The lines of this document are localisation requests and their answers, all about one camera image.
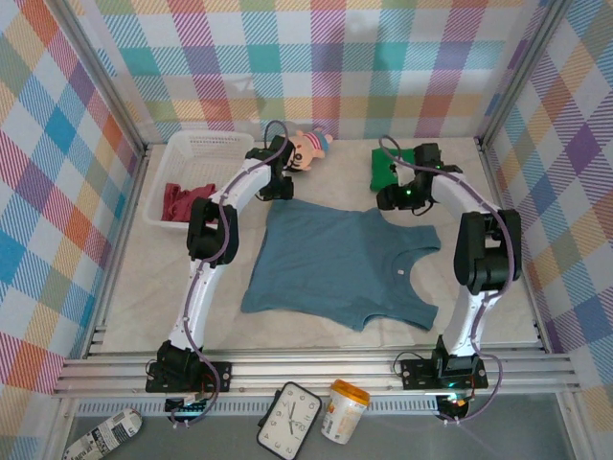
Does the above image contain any green tank top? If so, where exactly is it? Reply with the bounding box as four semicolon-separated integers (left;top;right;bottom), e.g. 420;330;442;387
370;147;418;194

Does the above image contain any blue tank top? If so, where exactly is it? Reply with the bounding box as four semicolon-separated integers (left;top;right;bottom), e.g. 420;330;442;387
239;199;443;334

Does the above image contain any red tank top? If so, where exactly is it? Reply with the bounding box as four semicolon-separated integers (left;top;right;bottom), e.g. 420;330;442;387
161;182;217;224

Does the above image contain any plush doll with striped hat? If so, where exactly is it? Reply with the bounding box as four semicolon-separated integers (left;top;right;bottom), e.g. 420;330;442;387
285;127;335;174

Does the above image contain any white plastic basket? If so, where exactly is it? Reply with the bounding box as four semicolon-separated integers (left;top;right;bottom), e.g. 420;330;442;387
142;130;256;232

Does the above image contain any right controller board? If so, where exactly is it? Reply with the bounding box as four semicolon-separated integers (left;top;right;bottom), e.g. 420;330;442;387
437;393;468;419

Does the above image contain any white cup with orange lid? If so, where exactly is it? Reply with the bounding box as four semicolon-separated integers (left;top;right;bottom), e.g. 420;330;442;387
320;379;372;447

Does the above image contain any black white alarm clock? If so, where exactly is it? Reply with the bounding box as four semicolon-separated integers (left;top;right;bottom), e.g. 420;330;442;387
257;381;323;460

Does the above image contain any green left controller board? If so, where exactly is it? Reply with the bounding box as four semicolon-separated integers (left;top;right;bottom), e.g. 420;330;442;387
165;395;213;416

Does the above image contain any newspaper print roll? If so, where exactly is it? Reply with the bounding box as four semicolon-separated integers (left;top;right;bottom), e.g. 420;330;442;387
61;407;144;460

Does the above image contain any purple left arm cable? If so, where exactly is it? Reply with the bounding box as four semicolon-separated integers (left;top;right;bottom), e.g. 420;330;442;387
167;119;289;430

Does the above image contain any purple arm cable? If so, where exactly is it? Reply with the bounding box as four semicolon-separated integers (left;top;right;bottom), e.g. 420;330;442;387
378;135;524;427
167;119;289;430

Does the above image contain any aluminium side frame rail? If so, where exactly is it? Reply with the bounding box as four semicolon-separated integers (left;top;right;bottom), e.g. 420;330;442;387
82;143;155;358
475;137;548;355

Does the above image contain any aluminium frame post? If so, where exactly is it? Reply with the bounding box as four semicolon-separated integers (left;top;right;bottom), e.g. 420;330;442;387
46;0;150;155
475;0;574;146

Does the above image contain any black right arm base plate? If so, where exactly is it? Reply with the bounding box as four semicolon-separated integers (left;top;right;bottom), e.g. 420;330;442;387
398;357;489;391

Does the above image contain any aluminium front frame rail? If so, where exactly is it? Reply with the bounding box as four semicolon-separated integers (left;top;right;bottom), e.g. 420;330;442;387
51;348;581;400

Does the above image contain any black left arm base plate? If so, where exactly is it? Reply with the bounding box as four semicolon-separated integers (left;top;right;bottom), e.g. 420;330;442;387
145;359;233;395

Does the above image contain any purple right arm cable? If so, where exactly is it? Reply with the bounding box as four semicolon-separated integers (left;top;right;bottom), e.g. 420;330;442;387
378;135;524;427

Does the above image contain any slotted grey cable duct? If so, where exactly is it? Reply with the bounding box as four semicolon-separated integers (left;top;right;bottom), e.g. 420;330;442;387
76;399;443;418

